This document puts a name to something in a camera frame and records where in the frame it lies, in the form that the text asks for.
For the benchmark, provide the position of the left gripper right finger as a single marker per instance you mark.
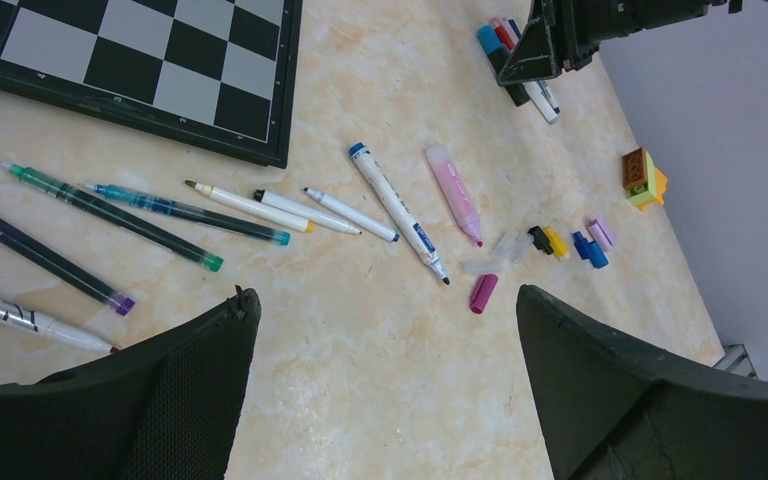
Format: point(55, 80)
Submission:
point(612, 406)

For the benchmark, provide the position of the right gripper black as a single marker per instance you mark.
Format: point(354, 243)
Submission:
point(585, 25)

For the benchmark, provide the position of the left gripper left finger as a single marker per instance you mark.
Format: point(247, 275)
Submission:
point(165, 408)

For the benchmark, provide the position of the black highlighter blue cap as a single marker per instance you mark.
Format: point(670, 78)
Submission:
point(497, 54)

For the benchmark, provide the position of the lilac highlighter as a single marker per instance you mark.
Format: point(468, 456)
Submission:
point(455, 193)

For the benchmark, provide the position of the blue wide marker cap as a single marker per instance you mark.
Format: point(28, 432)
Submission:
point(596, 255)

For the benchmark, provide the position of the green gel pen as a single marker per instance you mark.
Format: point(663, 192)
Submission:
point(110, 213)

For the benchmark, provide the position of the purple gel pen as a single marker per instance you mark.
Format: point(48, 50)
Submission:
point(63, 268)

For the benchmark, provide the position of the lilac highlighter cap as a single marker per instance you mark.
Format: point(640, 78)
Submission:
point(602, 234)

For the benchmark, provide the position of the white marker blue cap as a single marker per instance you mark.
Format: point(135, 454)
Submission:
point(408, 225)

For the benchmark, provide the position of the blue gel pen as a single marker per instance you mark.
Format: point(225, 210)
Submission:
point(184, 211)

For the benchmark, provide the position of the thin marker yellow cap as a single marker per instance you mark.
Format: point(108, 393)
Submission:
point(252, 207)

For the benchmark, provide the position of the white marker magenta cap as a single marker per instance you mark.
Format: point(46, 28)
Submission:
point(43, 325)

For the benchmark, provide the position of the thin marker black cap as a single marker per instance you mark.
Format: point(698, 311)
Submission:
point(320, 218)

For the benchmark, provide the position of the thin marker dark blue cap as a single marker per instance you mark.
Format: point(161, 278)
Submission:
point(349, 213)

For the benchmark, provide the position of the yellow orange block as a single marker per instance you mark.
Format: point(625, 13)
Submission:
point(643, 182)

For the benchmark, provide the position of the black grey chessboard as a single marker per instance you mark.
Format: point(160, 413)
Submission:
point(218, 75)

